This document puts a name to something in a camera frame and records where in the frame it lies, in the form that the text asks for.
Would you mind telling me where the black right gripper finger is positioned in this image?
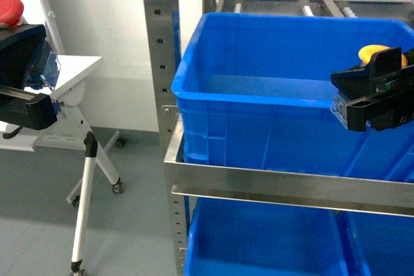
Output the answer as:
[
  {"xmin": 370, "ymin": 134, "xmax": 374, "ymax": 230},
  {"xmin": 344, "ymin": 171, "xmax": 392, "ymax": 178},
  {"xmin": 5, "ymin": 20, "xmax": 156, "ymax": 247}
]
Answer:
[
  {"xmin": 331, "ymin": 46, "xmax": 413, "ymax": 105},
  {"xmin": 343, "ymin": 90, "xmax": 413, "ymax": 132}
]

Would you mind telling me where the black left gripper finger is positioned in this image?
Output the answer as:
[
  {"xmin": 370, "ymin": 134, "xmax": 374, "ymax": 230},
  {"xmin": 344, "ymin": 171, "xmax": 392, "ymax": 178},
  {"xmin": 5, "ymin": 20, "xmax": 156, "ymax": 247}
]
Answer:
[
  {"xmin": 1, "ymin": 86, "xmax": 61, "ymax": 130},
  {"xmin": 1, "ymin": 25, "xmax": 50, "ymax": 90}
]

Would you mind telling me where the yellow mushroom push button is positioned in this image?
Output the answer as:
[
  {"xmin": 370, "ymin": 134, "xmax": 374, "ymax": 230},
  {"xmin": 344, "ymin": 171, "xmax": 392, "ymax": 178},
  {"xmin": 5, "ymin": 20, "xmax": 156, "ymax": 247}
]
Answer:
[{"xmin": 329, "ymin": 44, "xmax": 409, "ymax": 128}]

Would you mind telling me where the red mushroom push button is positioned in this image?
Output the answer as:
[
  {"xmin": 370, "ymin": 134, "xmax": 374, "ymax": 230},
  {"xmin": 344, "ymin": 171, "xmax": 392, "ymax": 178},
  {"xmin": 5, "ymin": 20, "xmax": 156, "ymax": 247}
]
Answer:
[{"xmin": 0, "ymin": 0, "xmax": 62, "ymax": 92}]

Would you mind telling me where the blue plastic crate middle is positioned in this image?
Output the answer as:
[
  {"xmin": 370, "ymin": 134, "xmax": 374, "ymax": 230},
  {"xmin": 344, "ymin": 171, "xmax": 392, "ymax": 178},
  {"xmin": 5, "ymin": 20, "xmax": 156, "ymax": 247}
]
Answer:
[{"xmin": 171, "ymin": 13, "xmax": 413, "ymax": 182}]

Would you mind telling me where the blue crate lower right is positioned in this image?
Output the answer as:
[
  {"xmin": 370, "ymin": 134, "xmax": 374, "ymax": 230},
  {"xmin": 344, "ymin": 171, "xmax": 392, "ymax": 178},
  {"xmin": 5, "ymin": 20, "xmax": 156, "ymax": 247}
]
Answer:
[{"xmin": 336, "ymin": 211, "xmax": 413, "ymax": 275}]

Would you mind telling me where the stainless steel shelf rack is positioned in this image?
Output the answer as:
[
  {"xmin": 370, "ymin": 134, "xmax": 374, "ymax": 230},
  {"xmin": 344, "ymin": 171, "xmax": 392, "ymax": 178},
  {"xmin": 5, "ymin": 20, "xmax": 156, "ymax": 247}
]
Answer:
[{"xmin": 144, "ymin": 0, "xmax": 413, "ymax": 275}]

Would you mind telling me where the blue crate lower middle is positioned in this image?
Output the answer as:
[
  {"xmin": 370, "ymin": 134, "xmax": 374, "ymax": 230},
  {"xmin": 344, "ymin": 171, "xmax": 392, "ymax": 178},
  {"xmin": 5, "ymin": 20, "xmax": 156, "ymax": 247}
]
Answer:
[{"xmin": 184, "ymin": 198, "xmax": 348, "ymax": 275}]

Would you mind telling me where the white folding table frame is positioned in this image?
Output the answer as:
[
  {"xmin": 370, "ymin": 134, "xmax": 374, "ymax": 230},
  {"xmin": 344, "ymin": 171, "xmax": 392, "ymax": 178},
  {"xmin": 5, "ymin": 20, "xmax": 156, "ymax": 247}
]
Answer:
[{"xmin": 1, "ymin": 0, "xmax": 124, "ymax": 275}]

